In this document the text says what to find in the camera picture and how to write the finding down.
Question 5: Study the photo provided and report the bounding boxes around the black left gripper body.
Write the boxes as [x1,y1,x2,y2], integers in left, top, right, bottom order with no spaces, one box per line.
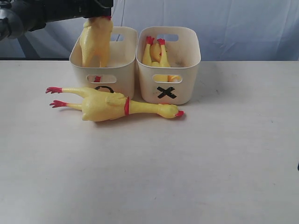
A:
[82,0,114,18]

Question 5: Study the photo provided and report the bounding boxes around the yellow rubber chicken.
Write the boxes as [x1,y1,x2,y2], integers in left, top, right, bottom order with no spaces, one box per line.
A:
[46,87,184,122]
[79,16,114,68]

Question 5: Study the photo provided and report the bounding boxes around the headless yellow chicken body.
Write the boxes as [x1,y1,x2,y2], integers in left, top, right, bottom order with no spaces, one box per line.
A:
[142,36,170,67]

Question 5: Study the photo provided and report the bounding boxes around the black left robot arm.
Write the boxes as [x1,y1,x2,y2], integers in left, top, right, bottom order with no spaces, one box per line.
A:
[0,0,114,40]

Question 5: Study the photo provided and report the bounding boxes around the cream bin marked circle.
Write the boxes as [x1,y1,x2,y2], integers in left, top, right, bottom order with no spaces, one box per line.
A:
[69,27,138,98]

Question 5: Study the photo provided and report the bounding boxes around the cream bin marked cross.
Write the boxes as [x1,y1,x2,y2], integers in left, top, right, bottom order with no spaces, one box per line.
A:
[136,26,201,105]

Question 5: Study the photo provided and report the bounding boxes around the white backdrop curtain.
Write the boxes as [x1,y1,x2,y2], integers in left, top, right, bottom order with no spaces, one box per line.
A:
[0,0,299,61]

